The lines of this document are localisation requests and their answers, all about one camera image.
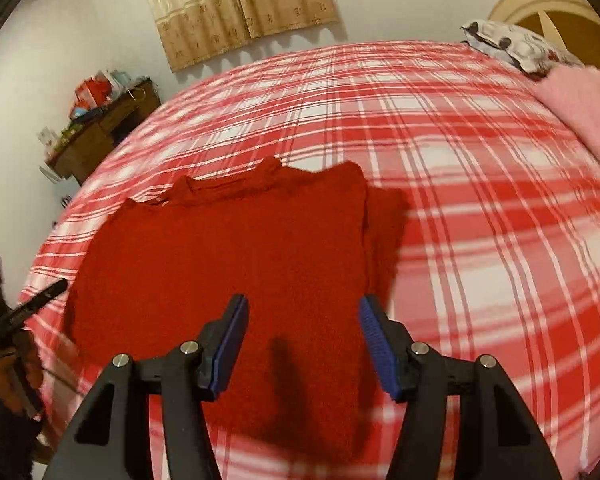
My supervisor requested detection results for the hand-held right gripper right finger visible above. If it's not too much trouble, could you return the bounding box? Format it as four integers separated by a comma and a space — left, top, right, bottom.
358, 294, 563, 480

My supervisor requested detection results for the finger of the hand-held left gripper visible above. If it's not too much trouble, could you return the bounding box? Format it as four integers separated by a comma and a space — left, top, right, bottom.
16, 279, 70, 315

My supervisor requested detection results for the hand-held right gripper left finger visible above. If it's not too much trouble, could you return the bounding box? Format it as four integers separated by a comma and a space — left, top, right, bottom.
42, 294, 251, 480

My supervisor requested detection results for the red knitted sweater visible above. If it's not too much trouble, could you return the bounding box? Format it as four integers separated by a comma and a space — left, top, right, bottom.
62, 156, 410, 467

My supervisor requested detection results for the person's left hand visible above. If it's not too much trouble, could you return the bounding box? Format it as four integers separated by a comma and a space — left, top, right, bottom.
0, 329, 45, 413

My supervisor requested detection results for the white card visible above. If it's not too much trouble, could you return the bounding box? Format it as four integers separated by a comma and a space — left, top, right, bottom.
36, 127, 57, 157

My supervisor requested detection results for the brown wooden desk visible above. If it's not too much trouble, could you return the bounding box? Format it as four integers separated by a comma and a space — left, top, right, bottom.
44, 77, 162, 187

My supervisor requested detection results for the red plaid bedsheet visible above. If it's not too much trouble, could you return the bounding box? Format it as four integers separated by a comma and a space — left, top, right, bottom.
17, 40, 600, 480

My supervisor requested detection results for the red gift box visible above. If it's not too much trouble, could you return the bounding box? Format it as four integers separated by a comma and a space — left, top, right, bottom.
74, 77, 114, 112

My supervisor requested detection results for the light blue bag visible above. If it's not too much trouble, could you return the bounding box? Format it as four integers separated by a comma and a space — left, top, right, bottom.
107, 70, 134, 94

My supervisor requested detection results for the pink floral pillow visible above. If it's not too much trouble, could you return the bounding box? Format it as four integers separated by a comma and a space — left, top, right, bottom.
532, 64, 600, 187

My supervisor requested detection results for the white grey patterned pillow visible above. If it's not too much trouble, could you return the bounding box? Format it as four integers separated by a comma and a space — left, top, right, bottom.
460, 19, 587, 80

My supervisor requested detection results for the beige window curtain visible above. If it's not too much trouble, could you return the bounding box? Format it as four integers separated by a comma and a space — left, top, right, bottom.
134, 0, 342, 74

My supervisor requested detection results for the cream wooden headboard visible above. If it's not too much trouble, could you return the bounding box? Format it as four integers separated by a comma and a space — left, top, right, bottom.
487, 0, 600, 68

